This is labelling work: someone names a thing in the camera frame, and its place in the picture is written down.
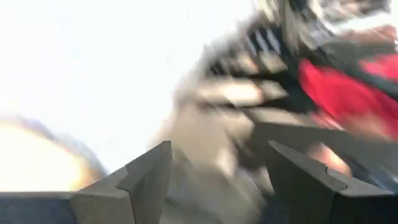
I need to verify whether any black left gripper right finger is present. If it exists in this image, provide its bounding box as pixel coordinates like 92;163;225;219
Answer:
267;139;398;224

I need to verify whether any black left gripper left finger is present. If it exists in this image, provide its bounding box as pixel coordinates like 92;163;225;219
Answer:
0;140;173;224

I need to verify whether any red object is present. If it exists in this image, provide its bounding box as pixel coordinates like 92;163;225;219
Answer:
297;52;398;142

